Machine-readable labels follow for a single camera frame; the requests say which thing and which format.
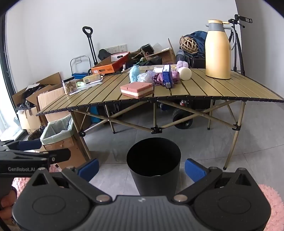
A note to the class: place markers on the dark blue fabric bag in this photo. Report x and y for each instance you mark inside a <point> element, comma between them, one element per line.
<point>200,42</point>

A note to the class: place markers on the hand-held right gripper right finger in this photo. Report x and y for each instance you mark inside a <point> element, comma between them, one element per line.
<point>195,170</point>

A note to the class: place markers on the white foam cylinder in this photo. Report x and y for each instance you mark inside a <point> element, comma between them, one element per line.
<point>184,73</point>

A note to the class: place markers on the woven rattan ball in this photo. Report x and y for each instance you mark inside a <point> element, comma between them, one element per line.
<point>188,44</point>

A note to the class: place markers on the black soft bag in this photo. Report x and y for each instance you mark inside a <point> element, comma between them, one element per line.
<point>152,61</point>

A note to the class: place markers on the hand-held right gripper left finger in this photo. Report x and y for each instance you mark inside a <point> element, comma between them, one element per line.
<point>88,167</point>

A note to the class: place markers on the printed paper sheet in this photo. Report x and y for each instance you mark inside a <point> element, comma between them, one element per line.
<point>93,85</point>

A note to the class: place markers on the black pouch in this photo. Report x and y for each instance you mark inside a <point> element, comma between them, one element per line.
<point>104,54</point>

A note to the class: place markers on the small black box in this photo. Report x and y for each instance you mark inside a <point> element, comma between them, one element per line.
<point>147,48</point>

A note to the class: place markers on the person's left hand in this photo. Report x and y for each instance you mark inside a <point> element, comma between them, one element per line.
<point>6,202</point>

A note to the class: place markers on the person's right pink fluffy leg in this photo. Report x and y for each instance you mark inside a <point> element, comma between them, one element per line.
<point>273,206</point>

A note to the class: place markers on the blue storage box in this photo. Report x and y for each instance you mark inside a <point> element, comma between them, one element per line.
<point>79,75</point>

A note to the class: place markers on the light blue plush toy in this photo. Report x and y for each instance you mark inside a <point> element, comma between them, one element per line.
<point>134,73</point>

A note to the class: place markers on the pink white sponge block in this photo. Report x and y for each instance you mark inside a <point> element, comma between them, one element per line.
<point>136,88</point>

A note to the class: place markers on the clear snack jar black lid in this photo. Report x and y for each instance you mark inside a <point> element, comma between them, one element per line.
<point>70,87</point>

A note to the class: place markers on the white wall socket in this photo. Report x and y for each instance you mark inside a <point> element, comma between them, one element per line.
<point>75,60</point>
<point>123,47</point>
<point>108,49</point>
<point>115,48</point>

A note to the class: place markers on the orange cardboard tray box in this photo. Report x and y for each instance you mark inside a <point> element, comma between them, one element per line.
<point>104,68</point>

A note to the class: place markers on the silver metal trolley frame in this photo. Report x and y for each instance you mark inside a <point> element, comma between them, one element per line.
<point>71,64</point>

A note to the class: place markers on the black window frame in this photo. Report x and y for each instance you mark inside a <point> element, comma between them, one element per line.
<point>4,66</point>

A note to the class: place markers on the green tube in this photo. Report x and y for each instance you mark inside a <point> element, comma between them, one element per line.
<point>80,84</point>

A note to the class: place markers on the brown open cardboard box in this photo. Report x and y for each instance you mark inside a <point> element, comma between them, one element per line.
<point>167,56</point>

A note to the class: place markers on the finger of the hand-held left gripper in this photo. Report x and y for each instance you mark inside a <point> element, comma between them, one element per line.
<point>58,155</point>
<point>30,144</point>

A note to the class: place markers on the black suitcase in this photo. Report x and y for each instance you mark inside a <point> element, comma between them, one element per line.
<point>198,62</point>

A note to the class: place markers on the black tripod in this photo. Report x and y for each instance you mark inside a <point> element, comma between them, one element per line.
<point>239,51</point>

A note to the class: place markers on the grey blue water bottle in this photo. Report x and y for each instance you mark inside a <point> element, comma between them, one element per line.
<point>180,55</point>

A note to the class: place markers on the clear plastic bag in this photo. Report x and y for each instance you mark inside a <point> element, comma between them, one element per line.
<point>144,77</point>

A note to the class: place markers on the yellow thermos jug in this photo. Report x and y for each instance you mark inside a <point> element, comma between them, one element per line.
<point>217,55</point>

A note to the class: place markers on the cardboard box with green liner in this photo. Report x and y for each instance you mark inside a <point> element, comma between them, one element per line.
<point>66,146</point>

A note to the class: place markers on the black round trash bin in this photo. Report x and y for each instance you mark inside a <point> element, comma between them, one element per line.
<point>153,180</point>

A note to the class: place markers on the pale yellow paper box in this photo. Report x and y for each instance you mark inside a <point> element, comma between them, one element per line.
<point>91,78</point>

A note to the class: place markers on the large open cardboard box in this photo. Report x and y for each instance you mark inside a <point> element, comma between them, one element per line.
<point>47,97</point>

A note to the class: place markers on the olive slatted folding table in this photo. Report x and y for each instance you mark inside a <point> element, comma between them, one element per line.
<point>199,88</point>

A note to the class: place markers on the blue paper carton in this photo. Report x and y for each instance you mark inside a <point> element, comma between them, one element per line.
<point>167,76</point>

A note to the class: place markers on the purple satin scrunchie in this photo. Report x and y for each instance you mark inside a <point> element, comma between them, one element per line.
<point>158,79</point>

